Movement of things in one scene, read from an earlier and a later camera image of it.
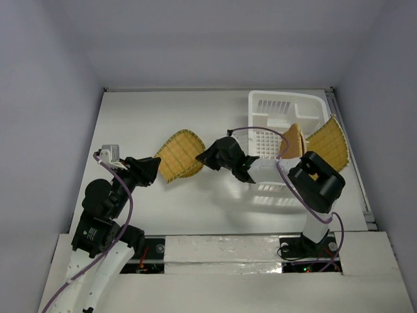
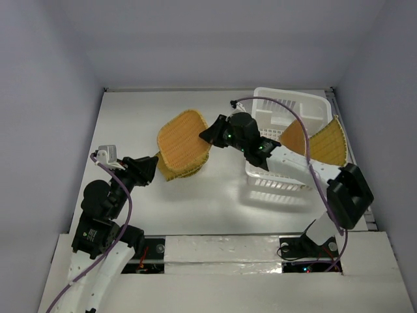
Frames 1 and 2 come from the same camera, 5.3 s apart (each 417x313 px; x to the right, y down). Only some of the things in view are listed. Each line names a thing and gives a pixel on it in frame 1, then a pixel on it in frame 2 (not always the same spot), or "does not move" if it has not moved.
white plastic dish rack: x=271 y=113 does not move
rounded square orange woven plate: x=296 y=146 -> x=179 y=141
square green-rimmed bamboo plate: x=330 y=143 does not move
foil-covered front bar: x=222 y=254 does not move
